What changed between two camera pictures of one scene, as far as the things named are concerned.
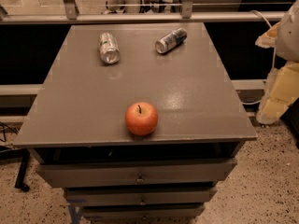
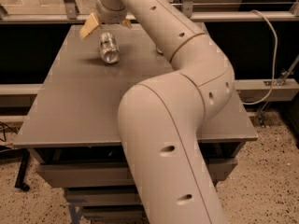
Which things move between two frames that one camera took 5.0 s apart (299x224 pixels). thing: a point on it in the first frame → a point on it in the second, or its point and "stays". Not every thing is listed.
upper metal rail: x=246 y=17 stays
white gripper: x=289 y=36 → x=111 y=15
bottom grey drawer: x=141 y=211 stays
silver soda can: x=109 y=49 stays
